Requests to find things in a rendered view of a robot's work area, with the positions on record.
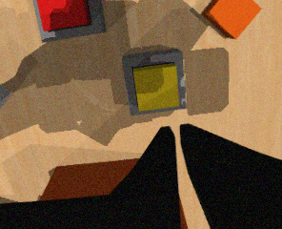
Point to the yellow button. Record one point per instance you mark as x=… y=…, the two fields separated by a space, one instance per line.
x=154 y=81

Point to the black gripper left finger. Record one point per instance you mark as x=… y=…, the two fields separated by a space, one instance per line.
x=148 y=198

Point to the red button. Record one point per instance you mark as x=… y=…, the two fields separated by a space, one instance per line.
x=59 y=19

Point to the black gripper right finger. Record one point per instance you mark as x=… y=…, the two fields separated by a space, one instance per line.
x=238 y=188

